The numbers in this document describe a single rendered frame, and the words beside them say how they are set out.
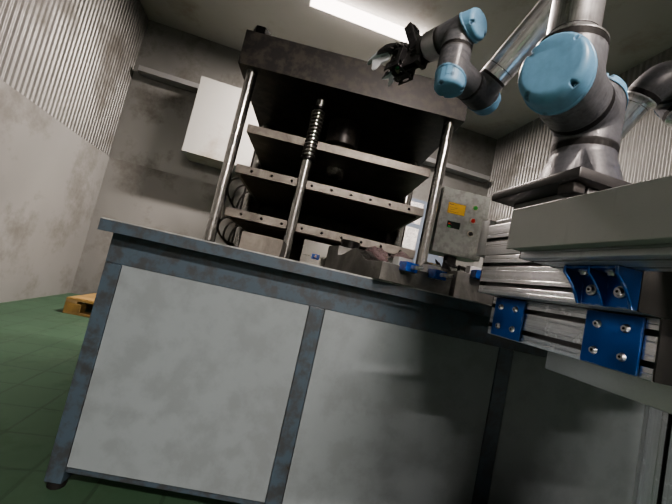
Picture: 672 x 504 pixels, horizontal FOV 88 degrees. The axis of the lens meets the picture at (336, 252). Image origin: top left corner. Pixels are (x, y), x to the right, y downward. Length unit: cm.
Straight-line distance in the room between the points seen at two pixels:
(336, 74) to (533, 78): 151
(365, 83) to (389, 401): 164
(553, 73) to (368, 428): 102
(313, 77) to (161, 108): 309
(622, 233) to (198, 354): 105
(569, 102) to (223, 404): 113
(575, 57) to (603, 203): 29
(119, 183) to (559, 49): 451
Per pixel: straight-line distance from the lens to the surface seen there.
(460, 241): 220
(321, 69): 216
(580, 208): 57
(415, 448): 128
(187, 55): 521
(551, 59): 77
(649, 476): 93
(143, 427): 129
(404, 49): 114
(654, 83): 144
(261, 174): 203
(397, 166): 213
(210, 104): 446
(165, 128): 486
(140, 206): 469
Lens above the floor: 76
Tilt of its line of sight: 5 degrees up
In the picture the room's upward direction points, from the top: 13 degrees clockwise
